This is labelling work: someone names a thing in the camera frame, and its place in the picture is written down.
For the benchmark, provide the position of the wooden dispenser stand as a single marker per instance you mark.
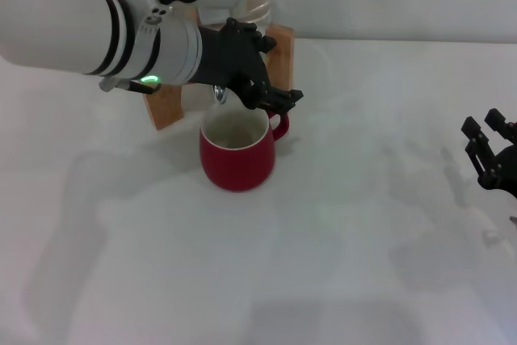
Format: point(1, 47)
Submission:
point(282, 62)

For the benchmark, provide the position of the red ceramic cup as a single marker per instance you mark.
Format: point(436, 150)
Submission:
point(238, 163)

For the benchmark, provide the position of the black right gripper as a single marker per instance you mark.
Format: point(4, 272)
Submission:
point(505, 167)

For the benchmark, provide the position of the small clear metal plug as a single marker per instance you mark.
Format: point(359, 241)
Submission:
point(129, 85)

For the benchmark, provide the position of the chrome faucet tap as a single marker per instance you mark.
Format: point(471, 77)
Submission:
point(220, 94)

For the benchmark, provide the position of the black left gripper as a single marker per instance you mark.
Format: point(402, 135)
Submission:
point(230, 58)

